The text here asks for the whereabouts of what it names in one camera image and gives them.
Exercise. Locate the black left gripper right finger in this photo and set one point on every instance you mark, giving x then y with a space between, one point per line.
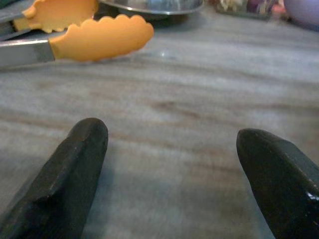
281 186

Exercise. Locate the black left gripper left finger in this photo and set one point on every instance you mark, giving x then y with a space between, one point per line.
69 174

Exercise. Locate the steel tongs with orange tips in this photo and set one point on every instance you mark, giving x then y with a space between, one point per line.
99 39

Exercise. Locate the purple bowl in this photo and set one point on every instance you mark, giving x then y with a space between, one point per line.
304 12

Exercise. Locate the clear food container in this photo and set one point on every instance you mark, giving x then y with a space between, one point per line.
244 7

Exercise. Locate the shallow steel plate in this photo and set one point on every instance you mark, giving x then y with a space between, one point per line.
154 6

